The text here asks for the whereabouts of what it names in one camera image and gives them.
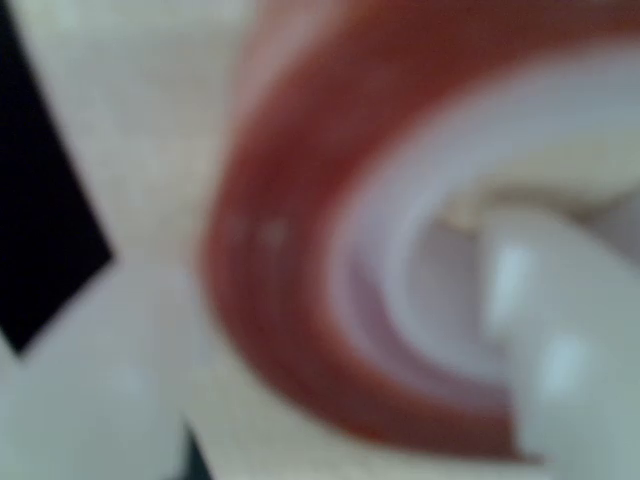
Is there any small red tape roll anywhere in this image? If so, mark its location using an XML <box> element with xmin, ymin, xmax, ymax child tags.
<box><xmin>198</xmin><ymin>0</ymin><xmax>640</xmax><ymax>460</ymax></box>

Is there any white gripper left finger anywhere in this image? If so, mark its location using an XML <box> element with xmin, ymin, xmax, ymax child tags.
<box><xmin>0</xmin><ymin>277</ymin><xmax>194</xmax><ymax>480</ymax></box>

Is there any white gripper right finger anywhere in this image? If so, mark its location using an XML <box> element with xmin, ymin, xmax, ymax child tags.
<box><xmin>477</xmin><ymin>207</ymin><xmax>640</xmax><ymax>469</ymax></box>

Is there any black flat object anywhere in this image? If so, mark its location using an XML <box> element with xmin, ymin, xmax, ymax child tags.
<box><xmin>0</xmin><ymin>0</ymin><xmax>115</xmax><ymax>357</ymax></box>

